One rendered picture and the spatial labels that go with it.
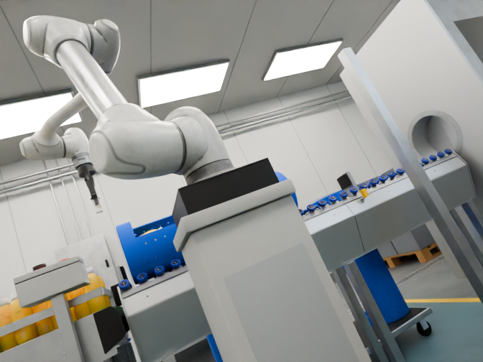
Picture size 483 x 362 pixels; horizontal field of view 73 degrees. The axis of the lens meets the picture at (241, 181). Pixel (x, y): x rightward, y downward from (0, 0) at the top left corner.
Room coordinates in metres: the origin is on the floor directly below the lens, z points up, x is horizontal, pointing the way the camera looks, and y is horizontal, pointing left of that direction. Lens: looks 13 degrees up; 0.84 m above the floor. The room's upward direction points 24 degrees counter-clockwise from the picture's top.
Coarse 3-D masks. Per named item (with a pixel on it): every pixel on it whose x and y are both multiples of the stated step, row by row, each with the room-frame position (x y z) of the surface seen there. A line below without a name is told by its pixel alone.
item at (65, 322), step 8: (56, 296) 1.09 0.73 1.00; (64, 296) 1.11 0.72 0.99; (56, 304) 1.09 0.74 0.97; (64, 304) 1.10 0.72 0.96; (56, 312) 1.09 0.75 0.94; (64, 312) 1.10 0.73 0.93; (56, 320) 1.09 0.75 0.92; (64, 320) 1.09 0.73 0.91; (72, 320) 1.12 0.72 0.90; (64, 328) 1.09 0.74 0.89; (72, 328) 1.10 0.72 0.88; (64, 336) 1.09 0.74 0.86; (72, 336) 1.10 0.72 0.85; (64, 344) 1.09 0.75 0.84; (72, 344) 1.10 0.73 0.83; (72, 352) 1.09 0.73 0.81; (80, 352) 1.12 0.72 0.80; (72, 360) 1.09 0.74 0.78; (80, 360) 1.10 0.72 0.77
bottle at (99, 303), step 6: (90, 276) 1.30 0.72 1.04; (96, 276) 1.32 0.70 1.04; (90, 282) 1.29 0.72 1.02; (96, 282) 1.31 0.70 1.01; (84, 288) 1.30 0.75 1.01; (90, 288) 1.29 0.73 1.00; (96, 288) 1.30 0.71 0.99; (90, 300) 1.29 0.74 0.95; (96, 300) 1.29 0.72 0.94; (102, 300) 1.31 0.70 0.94; (90, 306) 1.29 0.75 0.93; (96, 306) 1.29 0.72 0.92; (102, 306) 1.30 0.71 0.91; (108, 306) 1.34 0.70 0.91
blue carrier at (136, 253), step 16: (128, 224) 1.41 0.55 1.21; (144, 224) 1.58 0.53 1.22; (160, 224) 1.63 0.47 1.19; (128, 240) 1.36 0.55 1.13; (144, 240) 1.38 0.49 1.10; (160, 240) 1.40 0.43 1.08; (128, 256) 1.35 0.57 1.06; (144, 256) 1.38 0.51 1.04; (160, 256) 1.41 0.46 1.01; (176, 256) 1.46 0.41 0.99
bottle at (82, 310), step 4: (80, 288) 1.31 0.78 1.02; (72, 292) 1.30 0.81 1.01; (76, 292) 1.30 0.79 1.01; (80, 292) 1.31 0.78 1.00; (84, 292) 1.32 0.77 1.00; (72, 296) 1.30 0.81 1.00; (76, 296) 1.30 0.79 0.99; (80, 304) 1.30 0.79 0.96; (84, 304) 1.31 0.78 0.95; (76, 308) 1.30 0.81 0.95; (80, 308) 1.30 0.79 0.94; (84, 308) 1.31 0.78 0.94; (88, 308) 1.32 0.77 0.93; (76, 312) 1.30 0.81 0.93; (80, 312) 1.30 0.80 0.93; (84, 312) 1.30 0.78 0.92; (88, 312) 1.31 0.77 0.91; (76, 316) 1.30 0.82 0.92; (80, 316) 1.30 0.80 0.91; (84, 316) 1.30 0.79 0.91
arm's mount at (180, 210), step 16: (224, 176) 0.84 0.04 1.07; (240, 176) 0.86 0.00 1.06; (256, 176) 0.87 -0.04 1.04; (272, 176) 0.89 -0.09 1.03; (192, 192) 0.80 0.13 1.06; (208, 192) 0.82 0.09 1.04; (224, 192) 0.83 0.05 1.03; (240, 192) 0.85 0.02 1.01; (176, 208) 0.92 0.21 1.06; (192, 208) 0.80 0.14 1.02; (176, 224) 1.03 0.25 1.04
